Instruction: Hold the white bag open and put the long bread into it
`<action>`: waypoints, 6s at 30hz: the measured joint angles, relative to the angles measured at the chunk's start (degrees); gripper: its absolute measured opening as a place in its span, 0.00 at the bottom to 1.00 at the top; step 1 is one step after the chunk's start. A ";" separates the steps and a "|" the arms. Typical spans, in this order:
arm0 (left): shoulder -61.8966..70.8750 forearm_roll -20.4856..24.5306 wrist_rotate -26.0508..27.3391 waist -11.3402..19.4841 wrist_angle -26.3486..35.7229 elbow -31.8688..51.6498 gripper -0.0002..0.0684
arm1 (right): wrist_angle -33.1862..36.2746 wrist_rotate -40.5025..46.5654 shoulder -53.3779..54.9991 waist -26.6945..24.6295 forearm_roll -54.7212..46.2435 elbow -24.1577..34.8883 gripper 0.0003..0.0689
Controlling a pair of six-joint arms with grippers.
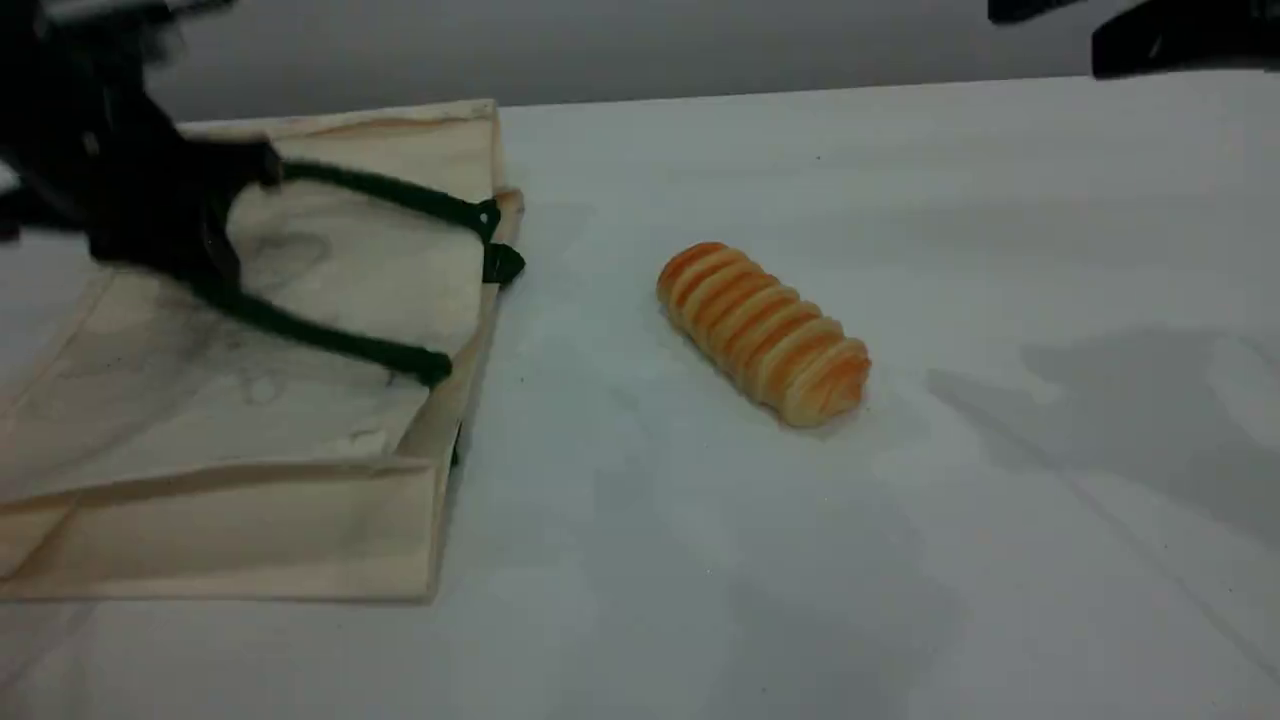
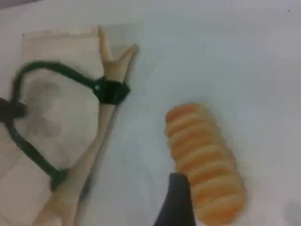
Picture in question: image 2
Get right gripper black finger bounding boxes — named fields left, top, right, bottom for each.
left=152, top=172, right=196, bottom=226

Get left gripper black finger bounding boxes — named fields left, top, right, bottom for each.
left=0, top=97, right=28, bottom=123

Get long ridged golden bread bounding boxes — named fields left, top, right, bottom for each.
left=164, top=102, right=247, bottom=226

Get white canvas bag green handles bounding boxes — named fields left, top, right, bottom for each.
left=0, top=24, right=139, bottom=226

